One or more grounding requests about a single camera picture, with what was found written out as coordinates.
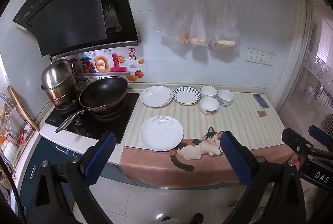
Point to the blue smartphone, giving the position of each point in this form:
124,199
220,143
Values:
260,101

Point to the white ribbed door frame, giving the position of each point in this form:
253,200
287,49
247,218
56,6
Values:
296,44

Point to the brown label patch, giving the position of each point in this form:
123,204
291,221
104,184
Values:
262,113

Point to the black glass cooktop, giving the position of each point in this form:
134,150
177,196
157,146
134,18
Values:
109,127

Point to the plain white plate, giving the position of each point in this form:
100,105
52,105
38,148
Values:
161,135

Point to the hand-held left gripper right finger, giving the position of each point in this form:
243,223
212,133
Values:
235,159

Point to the clear plastic bag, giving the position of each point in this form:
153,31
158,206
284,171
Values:
199,28
182,21

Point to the black range hood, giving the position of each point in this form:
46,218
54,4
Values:
65,18

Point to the white plate with floral print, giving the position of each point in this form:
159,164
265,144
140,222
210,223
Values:
156,96

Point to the white bowl with red flowers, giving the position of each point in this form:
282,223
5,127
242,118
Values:
209,104

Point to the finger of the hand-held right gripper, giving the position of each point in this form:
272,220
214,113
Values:
294,138
320,135

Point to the blue kitchen cabinet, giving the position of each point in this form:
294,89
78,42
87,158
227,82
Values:
49,148

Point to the wooden cutting board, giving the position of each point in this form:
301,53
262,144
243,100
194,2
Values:
22,109

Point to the white bowl with blue print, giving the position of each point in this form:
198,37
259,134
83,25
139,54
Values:
225,96

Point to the white wall outlet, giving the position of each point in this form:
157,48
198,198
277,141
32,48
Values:
261,57
270,58
251,55

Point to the glass door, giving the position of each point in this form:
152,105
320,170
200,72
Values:
309,88

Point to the white bowl with dark rim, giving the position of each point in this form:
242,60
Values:
208,90

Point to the clear bag with beige block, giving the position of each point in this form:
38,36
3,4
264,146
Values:
225,31

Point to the striped mat with cat print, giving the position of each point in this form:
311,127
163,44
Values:
234,122

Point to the white plate with blue stripes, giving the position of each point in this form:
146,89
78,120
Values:
186,95

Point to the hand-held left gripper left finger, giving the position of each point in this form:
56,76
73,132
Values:
100,159

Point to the stainless steel steamer pot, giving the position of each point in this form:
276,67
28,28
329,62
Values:
58,75

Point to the colourful wall stickers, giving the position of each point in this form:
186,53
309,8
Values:
104,64

